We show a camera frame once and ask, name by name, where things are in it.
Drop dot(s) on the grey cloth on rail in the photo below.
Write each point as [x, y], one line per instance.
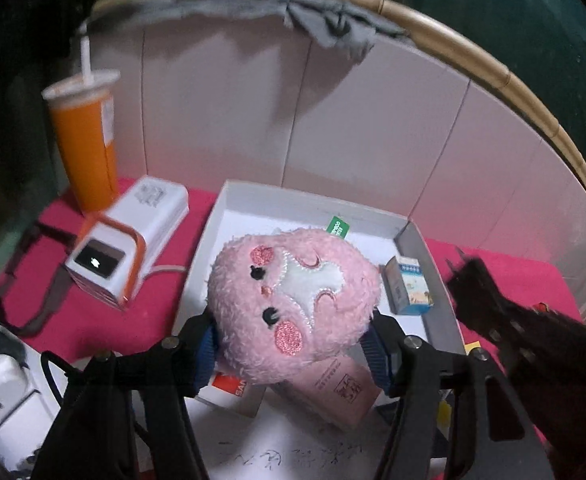
[332, 24]

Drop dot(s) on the orange drink cup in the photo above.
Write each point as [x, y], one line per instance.
[82, 115]

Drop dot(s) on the blue white medicine box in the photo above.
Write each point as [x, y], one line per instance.
[407, 287]

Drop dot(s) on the pink round plush toy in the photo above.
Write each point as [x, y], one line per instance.
[284, 301]

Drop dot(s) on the grey liquid sealant box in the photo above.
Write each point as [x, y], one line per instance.
[232, 394]

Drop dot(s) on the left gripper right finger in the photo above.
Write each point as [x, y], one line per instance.
[489, 434]

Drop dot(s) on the white device on left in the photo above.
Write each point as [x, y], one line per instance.
[27, 406]

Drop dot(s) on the white panel board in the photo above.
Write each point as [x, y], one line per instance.
[202, 101]

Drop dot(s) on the white orange power bank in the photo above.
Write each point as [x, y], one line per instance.
[118, 247]

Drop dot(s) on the pink box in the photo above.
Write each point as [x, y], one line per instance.
[339, 390]

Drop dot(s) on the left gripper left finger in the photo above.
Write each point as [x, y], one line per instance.
[117, 401]

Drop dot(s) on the white cardboard tray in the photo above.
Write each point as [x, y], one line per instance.
[285, 440]

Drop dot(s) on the bamboo rail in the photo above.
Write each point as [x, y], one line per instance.
[449, 46]

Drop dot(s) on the white drinking straw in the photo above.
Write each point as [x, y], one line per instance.
[85, 60]

